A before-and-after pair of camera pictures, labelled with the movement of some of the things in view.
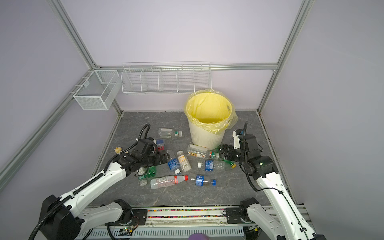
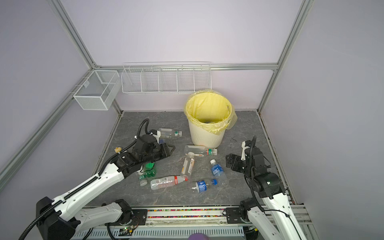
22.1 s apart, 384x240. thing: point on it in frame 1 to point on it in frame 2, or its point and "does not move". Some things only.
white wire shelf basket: [163, 77] does not move
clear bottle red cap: [167, 181] does not move
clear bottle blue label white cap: [212, 165] to [218, 173]
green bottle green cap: [151, 172] does not move
